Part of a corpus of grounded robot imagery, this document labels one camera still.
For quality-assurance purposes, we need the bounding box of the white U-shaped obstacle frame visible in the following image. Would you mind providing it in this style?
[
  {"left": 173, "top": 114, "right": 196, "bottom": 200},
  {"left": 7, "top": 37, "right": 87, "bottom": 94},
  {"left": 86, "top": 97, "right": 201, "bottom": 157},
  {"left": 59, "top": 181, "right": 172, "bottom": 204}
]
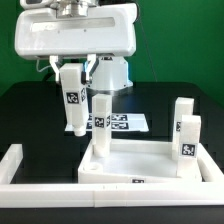
[{"left": 0, "top": 144, "right": 224, "bottom": 208}]

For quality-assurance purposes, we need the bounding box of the marker tag sheet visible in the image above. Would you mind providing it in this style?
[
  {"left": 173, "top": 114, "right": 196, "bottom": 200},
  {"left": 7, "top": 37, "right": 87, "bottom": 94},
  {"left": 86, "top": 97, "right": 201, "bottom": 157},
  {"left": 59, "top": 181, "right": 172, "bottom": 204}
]
[{"left": 64, "top": 113, "right": 150, "bottom": 133}]

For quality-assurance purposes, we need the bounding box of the white desk tabletop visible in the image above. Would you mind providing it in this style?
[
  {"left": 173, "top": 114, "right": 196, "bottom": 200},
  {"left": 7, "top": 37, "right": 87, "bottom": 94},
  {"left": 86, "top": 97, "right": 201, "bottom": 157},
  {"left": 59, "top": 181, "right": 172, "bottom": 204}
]
[{"left": 78, "top": 139, "right": 202, "bottom": 184}]

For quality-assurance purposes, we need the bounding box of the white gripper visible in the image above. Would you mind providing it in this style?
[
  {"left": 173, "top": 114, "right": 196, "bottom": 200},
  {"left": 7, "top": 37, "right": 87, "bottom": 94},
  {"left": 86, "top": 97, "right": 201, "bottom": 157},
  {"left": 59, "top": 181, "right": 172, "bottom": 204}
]
[{"left": 15, "top": 6, "right": 137, "bottom": 84}]

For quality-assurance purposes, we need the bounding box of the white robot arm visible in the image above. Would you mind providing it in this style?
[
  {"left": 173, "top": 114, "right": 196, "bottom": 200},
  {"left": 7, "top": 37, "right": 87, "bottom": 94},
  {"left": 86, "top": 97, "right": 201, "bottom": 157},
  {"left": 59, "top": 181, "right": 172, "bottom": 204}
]
[{"left": 15, "top": 0, "right": 138, "bottom": 93}]

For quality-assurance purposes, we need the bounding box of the white cable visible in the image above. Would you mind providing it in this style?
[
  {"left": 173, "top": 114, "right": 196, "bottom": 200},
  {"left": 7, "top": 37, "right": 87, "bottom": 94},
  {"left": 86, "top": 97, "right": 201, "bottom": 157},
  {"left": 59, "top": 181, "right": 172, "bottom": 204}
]
[{"left": 36, "top": 58, "right": 54, "bottom": 74}]

